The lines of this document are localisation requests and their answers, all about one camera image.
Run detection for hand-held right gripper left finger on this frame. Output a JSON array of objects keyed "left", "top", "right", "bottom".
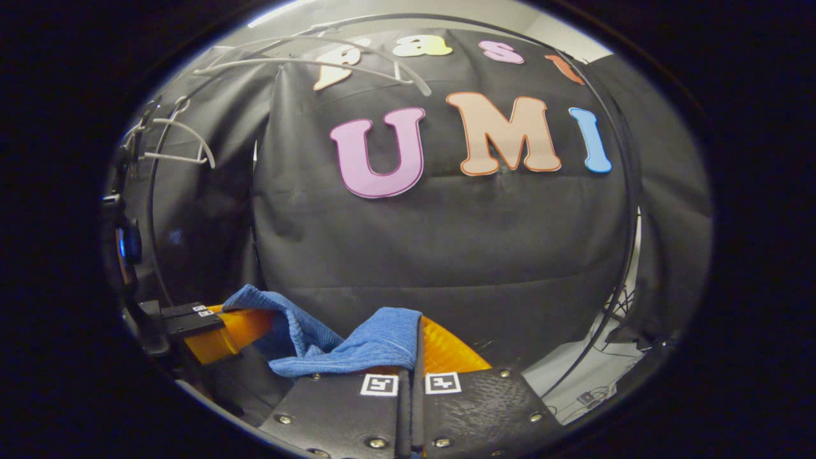
[{"left": 260, "top": 367, "right": 409, "bottom": 459}]

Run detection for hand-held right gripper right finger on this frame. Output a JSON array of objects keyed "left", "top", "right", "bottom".
[{"left": 411, "top": 316, "right": 565, "bottom": 459}]

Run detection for blue corduroy shirt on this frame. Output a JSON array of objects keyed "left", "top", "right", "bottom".
[{"left": 221, "top": 284, "right": 425, "bottom": 378}]

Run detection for white plastic clothes hanger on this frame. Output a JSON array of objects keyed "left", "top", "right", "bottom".
[
  {"left": 191, "top": 35, "right": 433, "bottom": 98},
  {"left": 131, "top": 96, "right": 216, "bottom": 170}
]

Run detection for black clothes rack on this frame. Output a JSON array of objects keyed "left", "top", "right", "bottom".
[{"left": 145, "top": 13, "right": 641, "bottom": 399}]

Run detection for black backdrop cloth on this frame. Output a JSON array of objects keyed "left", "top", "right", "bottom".
[{"left": 105, "top": 25, "right": 713, "bottom": 383}]

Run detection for black cables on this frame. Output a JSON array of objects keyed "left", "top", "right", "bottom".
[{"left": 599, "top": 287, "right": 645, "bottom": 358}]

